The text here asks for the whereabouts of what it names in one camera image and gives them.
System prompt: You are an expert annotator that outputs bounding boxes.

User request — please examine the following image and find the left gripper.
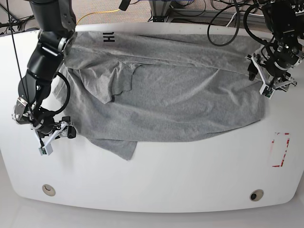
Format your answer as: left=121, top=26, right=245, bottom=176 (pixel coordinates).
left=246, top=54, right=297, bottom=92

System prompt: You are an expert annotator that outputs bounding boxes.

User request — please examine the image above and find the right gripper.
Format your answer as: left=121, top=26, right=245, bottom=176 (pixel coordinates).
left=32, top=116, right=76, bottom=146

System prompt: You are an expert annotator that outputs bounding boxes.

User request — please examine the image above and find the grey T-shirt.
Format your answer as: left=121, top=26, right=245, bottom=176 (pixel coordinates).
left=54, top=31, right=265, bottom=160

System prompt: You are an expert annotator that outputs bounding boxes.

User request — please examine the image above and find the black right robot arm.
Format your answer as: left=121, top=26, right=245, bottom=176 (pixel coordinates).
left=13, top=0, right=77, bottom=154

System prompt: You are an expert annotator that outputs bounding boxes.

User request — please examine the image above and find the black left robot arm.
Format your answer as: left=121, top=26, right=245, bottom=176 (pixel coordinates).
left=243, top=0, right=304, bottom=98

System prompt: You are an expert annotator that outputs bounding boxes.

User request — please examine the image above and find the red tape rectangle marking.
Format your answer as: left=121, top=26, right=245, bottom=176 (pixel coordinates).
left=269, top=133, right=291, bottom=168

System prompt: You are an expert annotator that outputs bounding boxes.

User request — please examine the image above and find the black tripod on floor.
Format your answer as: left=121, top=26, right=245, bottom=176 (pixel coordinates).
left=0, top=4, right=35, bottom=36

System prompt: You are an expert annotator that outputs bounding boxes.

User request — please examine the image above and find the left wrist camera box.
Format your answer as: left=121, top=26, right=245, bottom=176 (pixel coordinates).
left=259, top=85, right=274, bottom=99

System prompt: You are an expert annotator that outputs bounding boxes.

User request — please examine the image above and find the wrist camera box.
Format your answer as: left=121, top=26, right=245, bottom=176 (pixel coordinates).
left=39, top=144, right=53, bottom=155
left=259, top=85, right=274, bottom=99

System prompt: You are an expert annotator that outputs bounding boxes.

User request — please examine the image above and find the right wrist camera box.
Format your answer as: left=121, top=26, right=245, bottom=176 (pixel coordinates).
left=39, top=144, right=53, bottom=155

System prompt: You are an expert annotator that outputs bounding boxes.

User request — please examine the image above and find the left table cable grommet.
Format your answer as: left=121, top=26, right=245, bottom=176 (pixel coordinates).
left=42, top=184, right=56, bottom=197

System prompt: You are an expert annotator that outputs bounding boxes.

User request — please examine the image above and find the table cable grommet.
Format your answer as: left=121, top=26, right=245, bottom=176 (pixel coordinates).
left=249, top=189, right=264, bottom=201
left=42, top=184, right=56, bottom=197

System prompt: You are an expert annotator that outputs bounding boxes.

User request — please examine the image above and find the aluminium frame stand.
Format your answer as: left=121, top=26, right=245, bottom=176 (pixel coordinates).
left=148, top=0, right=171, bottom=22

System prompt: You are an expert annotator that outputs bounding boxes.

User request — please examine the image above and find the yellow cable on floor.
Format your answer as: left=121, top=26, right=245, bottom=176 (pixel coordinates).
left=76, top=8, right=121, bottom=26

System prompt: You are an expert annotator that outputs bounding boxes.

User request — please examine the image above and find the right table cable grommet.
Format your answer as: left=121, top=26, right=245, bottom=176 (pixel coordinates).
left=249, top=189, right=264, bottom=201

